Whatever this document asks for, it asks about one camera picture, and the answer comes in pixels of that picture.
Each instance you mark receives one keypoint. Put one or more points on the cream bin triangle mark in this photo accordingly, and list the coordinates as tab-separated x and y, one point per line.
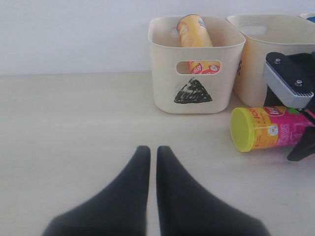
194	80

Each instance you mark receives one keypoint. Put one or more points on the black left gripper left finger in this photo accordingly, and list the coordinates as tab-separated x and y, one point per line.
120	209

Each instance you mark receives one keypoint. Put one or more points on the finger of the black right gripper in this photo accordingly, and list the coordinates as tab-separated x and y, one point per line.
305	147

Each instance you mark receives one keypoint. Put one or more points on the pink chips can yellow lid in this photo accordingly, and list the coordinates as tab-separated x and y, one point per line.
266	127

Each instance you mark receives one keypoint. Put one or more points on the cream bin circle mark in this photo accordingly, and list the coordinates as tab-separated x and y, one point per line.
308	16

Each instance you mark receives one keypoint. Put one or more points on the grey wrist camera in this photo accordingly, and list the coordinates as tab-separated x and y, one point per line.
285	83

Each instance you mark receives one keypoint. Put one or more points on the cream bin square mark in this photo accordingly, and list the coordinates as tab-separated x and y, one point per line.
267	33

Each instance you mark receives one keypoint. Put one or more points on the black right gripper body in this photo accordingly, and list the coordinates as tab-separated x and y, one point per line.
307	98

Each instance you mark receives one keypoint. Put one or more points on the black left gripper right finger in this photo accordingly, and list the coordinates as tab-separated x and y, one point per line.
186	208

